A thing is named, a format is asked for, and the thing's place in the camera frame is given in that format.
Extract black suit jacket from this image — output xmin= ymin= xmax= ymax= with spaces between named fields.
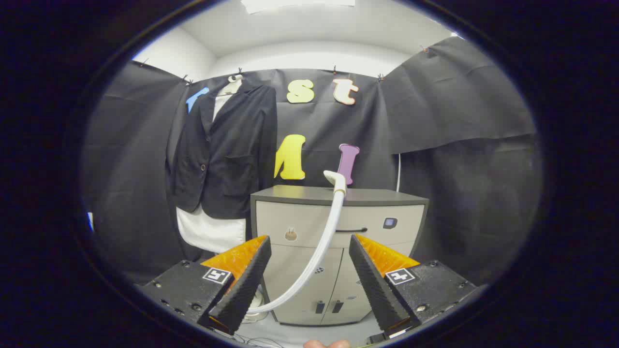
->
xmin=166 ymin=80 xmax=279 ymax=220

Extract white garment steamer head with hose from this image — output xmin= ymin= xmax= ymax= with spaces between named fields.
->
xmin=248 ymin=170 xmax=347 ymax=314

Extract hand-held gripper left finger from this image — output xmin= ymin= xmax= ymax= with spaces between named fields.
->
xmin=134 ymin=235 xmax=272 ymax=335

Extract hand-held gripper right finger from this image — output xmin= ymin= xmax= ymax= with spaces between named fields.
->
xmin=349 ymin=234 xmax=477 ymax=339

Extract white shirt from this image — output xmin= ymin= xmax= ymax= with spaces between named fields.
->
xmin=176 ymin=93 xmax=248 ymax=254

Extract grey cabinet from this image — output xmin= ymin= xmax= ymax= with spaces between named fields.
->
xmin=250 ymin=185 xmax=429 ymax=326

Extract thin black floor cables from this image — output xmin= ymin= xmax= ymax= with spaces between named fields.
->
xmin=227 ymin=333 xmax=287 ymax=348

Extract black backdrop cloth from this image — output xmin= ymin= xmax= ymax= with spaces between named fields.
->
xmin=81 ymin=36 xmax=540 ymax=286

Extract ceiling light panel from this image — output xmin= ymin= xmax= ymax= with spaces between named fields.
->
xmin=241 ymin=0 xmax=356 ymax=14

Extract white garment steamer base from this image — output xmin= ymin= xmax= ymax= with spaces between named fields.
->
xmin=243 ymin=285 xmax=269 ymax=323

